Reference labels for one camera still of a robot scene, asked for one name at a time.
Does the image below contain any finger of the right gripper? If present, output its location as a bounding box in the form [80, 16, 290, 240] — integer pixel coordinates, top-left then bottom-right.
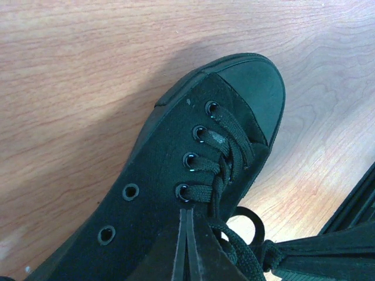
[319, 163, 374, 235]
[272, 221, 374, 281]

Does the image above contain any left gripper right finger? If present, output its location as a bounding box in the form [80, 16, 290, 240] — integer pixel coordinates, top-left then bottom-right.
[184, 209, 246, 280]

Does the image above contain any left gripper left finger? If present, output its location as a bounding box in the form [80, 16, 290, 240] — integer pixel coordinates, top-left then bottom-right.
[133, 209, 187, 281]

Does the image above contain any black shoelace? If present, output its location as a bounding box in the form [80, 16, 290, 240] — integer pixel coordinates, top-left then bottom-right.
[175, 101, 282, 280]

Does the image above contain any black canvas shoe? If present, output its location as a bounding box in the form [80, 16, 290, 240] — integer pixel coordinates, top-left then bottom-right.
[29, 53, 285, 280]

